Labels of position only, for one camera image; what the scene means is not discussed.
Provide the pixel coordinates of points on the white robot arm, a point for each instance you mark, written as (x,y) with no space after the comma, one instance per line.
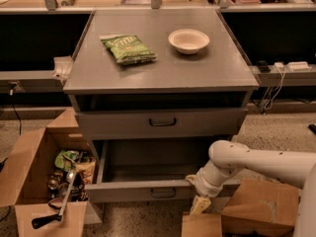
(298,169)

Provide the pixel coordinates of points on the grey top drawer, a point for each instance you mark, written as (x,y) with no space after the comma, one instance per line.
(160,123)

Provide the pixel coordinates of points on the green chip bag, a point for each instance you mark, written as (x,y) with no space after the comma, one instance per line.
(128,49)

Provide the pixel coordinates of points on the open cardboard box left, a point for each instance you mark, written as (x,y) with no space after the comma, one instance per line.
(23,180)

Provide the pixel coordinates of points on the white plastic bracket left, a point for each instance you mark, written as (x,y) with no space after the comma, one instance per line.
(62,67)

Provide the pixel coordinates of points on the grey drawer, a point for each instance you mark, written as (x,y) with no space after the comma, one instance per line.
(160,123)
(148,169)

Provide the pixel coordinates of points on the white bowl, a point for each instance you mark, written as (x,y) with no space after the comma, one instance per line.
(188,41)

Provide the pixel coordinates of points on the cardboard box right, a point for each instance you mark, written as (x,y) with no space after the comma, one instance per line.
(261,208)

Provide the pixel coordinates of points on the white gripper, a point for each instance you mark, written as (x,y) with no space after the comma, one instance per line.
(206,186)

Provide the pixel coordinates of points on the white power strip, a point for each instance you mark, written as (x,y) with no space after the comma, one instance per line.
(298,66)

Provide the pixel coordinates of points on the metal ladle black handle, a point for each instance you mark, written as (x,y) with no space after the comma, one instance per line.
(64,198)

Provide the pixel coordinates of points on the soda can in box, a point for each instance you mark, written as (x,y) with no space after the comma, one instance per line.
(55,180)

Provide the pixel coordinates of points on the black tool on floor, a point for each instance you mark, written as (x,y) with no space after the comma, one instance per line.
(312,127)

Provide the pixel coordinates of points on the grey drawer cabinet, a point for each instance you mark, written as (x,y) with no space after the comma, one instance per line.
(215,77)

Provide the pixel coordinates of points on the green snack bag in box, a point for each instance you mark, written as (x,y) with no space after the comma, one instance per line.
(66,160)

